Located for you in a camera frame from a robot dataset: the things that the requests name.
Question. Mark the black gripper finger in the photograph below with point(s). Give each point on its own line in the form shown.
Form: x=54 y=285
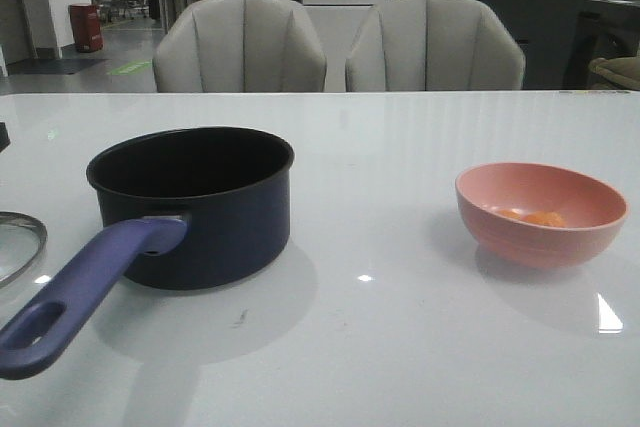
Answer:
x=4 y=136

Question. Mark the dark blue saucepan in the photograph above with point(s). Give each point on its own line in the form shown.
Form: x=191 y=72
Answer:
x=183 y=209

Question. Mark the orange ham slices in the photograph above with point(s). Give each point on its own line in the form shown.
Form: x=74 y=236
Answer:
x=542 y=218

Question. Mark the pink bowl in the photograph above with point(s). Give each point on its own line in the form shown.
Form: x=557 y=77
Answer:
x=594 y=212

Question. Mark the dark floor mat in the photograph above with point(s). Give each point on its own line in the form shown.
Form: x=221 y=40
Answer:
x=51 y=66

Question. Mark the red trash bin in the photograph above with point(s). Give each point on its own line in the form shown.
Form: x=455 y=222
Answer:
x=85 y=24

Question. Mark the left beige upholstered chair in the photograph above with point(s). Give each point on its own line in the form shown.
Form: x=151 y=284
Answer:
x=241 y=46

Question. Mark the beige upholstered chair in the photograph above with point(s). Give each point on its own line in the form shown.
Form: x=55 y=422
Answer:
x=433 y=45
x=241 y=46

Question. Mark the right beige upholstered chair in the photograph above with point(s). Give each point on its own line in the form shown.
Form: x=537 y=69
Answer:
x=433 y=45

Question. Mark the beige cushion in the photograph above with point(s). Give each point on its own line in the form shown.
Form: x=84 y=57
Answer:
x=620 y=73

